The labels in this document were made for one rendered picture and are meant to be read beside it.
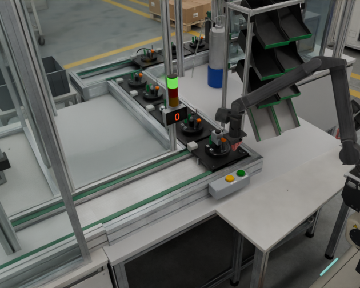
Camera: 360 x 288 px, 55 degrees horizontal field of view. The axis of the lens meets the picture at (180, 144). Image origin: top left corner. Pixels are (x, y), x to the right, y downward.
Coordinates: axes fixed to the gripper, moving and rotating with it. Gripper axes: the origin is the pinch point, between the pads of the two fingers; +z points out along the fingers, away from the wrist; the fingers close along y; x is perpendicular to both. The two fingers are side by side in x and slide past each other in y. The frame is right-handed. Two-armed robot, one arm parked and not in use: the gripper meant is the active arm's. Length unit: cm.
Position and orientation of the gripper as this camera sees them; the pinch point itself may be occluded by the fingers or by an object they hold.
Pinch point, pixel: (234, 148)
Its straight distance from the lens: 176.4
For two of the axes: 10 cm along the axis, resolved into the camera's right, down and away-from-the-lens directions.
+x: 5.2, 5.1, -6.8
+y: -8.5, 3.5, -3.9
